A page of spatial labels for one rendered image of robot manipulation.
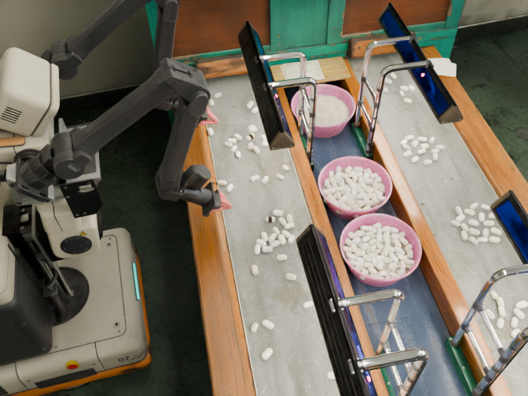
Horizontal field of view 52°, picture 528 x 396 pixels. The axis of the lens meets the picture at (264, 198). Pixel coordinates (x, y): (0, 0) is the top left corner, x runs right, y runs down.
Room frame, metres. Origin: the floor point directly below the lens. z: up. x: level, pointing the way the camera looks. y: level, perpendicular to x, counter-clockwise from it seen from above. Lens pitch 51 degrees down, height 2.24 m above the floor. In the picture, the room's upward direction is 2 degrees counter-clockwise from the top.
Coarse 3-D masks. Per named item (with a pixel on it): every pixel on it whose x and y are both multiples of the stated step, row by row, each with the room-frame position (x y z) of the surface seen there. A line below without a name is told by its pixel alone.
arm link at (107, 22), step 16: (128, 0) 1.44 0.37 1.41; (144, 0) 1.45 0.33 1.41; (160, 0) 1.45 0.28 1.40; (176, 0) 1.46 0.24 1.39; (112, 16) 1.43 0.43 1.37; (128, 16) 1.44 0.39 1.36; (80, 32) 1.43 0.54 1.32; (96, 32) 1.41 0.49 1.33; (80, 48) 1.40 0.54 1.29; (64, 64) 1.36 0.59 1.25
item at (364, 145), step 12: (408, 36) 1.65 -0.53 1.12; (372, 48) 1.62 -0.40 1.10; (420, 60) 1.50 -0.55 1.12; (384, 72) 1.47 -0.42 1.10; (360, 84) 1.63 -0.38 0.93; (360, 96) 1.62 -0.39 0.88; (372, 96) 1.51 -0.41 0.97; (360, 108) 1.61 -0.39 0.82; (360, 120) 1.62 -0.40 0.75; (372, 120) 1.47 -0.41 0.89; (360, 132) 1.59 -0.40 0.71; (372, 132) 1.47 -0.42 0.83; (360, 144) 1.53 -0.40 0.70; (372, 156) 1.45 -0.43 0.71
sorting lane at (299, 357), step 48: (240, 96) 1.81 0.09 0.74; (240, 144) 1.52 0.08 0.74; (240, 192) 1.26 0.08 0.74; (288, 192) 1.26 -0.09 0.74; (240, 240) 1.05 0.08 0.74; (240, 288) 0.86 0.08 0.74; (288, 288) 0.86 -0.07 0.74; (288, 336) 0.70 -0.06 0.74; (288, 384) 0.55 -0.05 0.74; (336, 384) 0.55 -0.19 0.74
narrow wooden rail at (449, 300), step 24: (384, 144) 1.47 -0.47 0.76; (384, 168) 1.35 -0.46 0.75; (408, 192) 1.22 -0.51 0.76; (408, 216) 1.12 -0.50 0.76; (432, 240) 1.01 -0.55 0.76; (432, 264) 0.92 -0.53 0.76; (432, 288) 0.87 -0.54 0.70; (456, 288) 0.83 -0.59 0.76; (456, 312) 0.75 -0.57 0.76; (480, 336) 0.67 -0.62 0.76; (504, 384) 0.52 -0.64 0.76
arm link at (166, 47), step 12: (168, 0) 1.45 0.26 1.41; (168, 12) 1.44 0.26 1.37; (156, 24) 1.49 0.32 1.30; (168, 24) 1.47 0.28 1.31; (156, 36) 1.47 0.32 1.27; (168, 36) 1.47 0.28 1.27; (156, 48) 1.47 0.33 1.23; (168, 48) 1.47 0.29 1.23; (156, 60) 1.46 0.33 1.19; (156, 108) 1.45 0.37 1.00
